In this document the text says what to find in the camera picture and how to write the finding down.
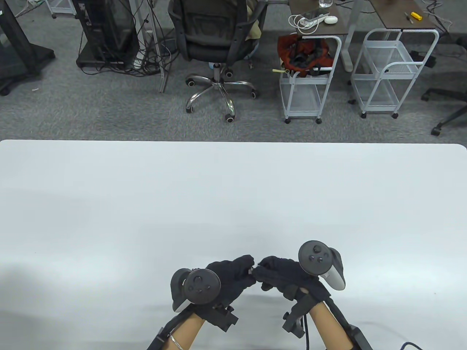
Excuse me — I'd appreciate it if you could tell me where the person's left hand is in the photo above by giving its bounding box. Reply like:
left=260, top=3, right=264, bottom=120
left=207, top=255, right=256, bottom=306

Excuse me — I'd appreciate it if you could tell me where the person's right hand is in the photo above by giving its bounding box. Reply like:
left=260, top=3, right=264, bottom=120
left=252, top=256, right=331, bottom=301

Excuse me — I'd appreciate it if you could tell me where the person's right forearm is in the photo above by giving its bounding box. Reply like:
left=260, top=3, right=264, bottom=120
left=310, top=301, right=354, bottom=350

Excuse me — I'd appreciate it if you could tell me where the person's left forearm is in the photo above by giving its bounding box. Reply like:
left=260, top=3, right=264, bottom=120
left=170, top=314, right=205, bottom=350

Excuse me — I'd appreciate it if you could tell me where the black forearm sensor box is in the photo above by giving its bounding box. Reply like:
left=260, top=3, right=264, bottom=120
left=345, top=326, right=373, bottom=350
left=147, top=326, right=166, bottom=350

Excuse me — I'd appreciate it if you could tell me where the dark grey tracking controller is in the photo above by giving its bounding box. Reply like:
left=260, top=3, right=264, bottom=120
left=170, top=268, right=221, bottom=312
left=298, top=240, right=346, bottom=291

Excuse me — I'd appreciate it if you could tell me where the white metal trolley cart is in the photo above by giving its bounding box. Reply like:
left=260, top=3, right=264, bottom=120
left=279, top=35, right=342, bottom=124
left=351, top=28, right=440, bottom=119

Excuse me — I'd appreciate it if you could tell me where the red and black bag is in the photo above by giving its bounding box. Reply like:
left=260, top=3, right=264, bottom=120
left=277, top=34, right=334, bottom=78

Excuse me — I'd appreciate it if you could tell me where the black chair base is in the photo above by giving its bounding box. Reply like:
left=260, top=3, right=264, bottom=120
left=421, top=87, right=467, bottom=136

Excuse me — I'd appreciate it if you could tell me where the black office chair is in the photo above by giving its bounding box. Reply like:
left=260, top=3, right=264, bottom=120
left=167, top=0, right=269, bottom=123

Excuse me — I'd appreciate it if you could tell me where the white desk leg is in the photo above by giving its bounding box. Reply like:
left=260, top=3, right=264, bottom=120
left=341, top=0, right=366, bottom=72

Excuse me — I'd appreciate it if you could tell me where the brown top desk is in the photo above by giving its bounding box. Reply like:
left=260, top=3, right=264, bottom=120
left=370, top=0, right=438, bottom=30
left=288, top=0, right=349, bottom=36

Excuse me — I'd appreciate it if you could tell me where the white power strip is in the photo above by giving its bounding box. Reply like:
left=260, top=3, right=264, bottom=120
left=298, top=13, right=331, bottom=27

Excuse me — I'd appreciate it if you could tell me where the black power adapter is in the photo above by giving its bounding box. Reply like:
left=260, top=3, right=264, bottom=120
left=409, top=50, right=436, bottom=68

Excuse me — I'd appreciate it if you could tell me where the black computer tower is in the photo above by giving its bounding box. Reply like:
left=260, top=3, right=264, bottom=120
left=72, top=0, right=141, bottom=68

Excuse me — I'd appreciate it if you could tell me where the black rolling stand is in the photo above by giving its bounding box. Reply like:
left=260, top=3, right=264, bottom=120
left=0, top=0, right=56, bottom=96

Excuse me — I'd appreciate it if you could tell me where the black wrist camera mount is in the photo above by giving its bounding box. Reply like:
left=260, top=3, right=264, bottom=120
left=283, top=292, right=321, bottom=338
left=208, top=304, right=239, bottom=331

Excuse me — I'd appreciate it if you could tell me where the aluminium frame post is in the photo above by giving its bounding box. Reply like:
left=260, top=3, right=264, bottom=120
left=136, top=0, right=171, bottom=93

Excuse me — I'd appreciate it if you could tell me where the black cable bundle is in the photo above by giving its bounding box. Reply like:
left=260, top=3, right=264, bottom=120
left=78, top=35, right=179, bottom=77

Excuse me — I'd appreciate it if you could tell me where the coiled white cable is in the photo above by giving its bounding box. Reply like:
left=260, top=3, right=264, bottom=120
left=289, top=14, right=319, bottom=36

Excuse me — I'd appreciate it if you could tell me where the grey cable bundle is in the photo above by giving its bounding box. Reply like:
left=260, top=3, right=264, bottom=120
left=423, top=0, right=455, bottom=35

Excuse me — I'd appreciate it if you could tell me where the white wire rack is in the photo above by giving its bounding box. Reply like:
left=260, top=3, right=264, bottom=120
left=46, top=0, right=78, bottom=19

